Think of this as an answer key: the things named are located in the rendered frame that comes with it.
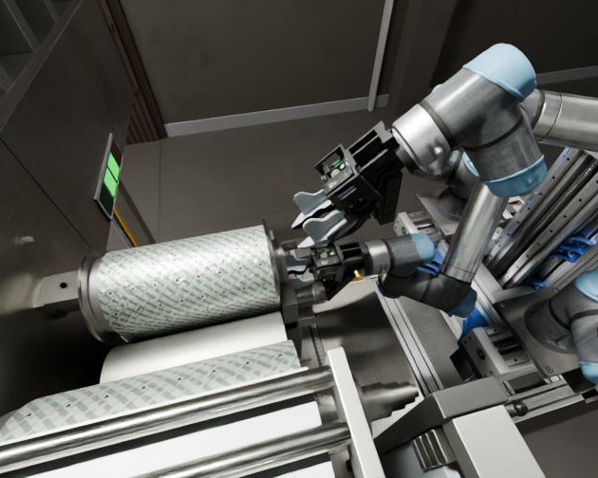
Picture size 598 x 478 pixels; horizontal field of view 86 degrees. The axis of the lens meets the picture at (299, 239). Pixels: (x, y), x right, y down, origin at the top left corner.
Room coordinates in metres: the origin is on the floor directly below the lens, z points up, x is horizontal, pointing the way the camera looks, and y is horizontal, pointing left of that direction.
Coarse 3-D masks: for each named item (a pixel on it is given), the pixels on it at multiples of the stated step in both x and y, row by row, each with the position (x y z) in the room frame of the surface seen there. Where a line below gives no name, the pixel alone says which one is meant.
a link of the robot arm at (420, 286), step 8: (416, 272) 0.41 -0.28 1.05; (424, 272) 0.42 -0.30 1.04; (384, 280) 0.41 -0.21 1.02; (392, 280) 0.40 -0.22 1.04; (400, 280) 0.39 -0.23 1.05; (408, 280) 0.40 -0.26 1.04; (416, 280) 0.39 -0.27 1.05; (424, 280) 0.39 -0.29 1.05; (384, 288) 0.40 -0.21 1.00; (392, 288) 0.39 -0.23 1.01; (400, 288) 0.39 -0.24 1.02; (408, 288) 0.38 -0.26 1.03; (416, 288) 0.38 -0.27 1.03; (424, 288) 0.38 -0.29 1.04; (384, 296) 0.40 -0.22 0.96; (392, 296) 0.39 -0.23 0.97; (400, 296) 0.40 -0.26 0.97; (408, 296) 0.38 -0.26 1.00; (416, 296) 0.37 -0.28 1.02
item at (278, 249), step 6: (276, 240) 0.32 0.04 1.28; (276, 246) 0.31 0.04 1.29; (282, 246) 0.31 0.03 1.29; (276, 252) 0.30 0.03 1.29; (282, 252) 0.30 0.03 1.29; (276, 258) 0.29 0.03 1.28; (282, 258) 0.29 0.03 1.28; (276, 264) 0.28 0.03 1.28; (282, 264) 0.28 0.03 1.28; (282, 270) 0.27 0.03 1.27; (282, 276) 0.27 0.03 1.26; (288, 276) 0.27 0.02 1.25; (282, 282) 0.27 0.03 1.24
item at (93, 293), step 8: (272, 248) 0.29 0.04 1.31; (96, 264) 0.26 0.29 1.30; (96, 272) 0.24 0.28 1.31; (88, 280) 0.23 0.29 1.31; (96, 280) 0.23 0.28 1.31; (88, 288) 0.22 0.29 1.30; (96, 288) 0.22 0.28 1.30; (96, 296) 0.21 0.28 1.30; (96, 304) 0.20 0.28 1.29; (96, 312) 0.20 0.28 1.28; (104, 320) 0.19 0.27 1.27; (104, 328) 0.19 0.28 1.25
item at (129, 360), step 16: (240, 320) 0.22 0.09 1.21; (256, 320) 0.21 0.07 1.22; (272, 320) 0.21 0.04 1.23; (176, 336) 0.19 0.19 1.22; (192, 336) 0.19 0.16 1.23; (208, 336) 0.18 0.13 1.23; (224, 336) 0.18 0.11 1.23; (240, 336) 0.18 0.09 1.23; (256, 336) 0.18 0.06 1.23; (272, 336) 0.18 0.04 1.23; (112, 352) 0.16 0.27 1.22; (128, 352) 0.16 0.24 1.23; (144, 352) 0.16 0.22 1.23; (160, 352) 0.16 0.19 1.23; (176, 352) 0.16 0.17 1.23; (192, 352) 0.16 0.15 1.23; (208, 352) 0.16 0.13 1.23; (224, 352) 0.16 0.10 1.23; (112, 368) 0.14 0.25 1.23; (128, 368) 0.14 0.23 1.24; (144, 368) 0.14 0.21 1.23; (160, 368) 0.14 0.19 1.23
